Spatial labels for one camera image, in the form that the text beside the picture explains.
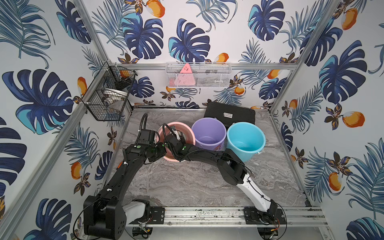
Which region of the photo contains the pink plastic bucket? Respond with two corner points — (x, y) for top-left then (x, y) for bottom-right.
(158, 122), (193, 162)

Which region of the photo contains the purple plastic bucket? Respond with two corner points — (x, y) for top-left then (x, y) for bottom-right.
(192, 118), (227, 151)

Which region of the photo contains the turquoise plastic bucket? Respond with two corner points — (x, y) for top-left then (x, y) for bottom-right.
(227, 122), (266, 162)

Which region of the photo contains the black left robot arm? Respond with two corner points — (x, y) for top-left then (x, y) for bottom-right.
(82, 130), (166, 240)

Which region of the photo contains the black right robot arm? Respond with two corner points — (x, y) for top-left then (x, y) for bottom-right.
(164, 133), (278, 218)

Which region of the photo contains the black plastic tool case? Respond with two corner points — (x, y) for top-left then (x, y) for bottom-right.
(204, 102), (256, 129)

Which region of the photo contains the pink triangular object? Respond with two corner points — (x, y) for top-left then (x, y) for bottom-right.
(175, 63), (196, 87)

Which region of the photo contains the black wire basket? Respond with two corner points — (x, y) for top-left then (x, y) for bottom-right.
(81, 62), (138, 122)

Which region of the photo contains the aluminium front rail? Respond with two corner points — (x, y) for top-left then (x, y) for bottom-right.
(126, 207), (328, 228)

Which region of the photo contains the white wire shelf basket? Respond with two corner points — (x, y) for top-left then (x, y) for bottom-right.
(165, 63), (232, 88)

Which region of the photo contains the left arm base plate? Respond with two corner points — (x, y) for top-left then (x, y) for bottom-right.
(126, 206), (165, 226)

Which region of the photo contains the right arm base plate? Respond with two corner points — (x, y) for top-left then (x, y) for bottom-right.
(244, 207), (287, 227)

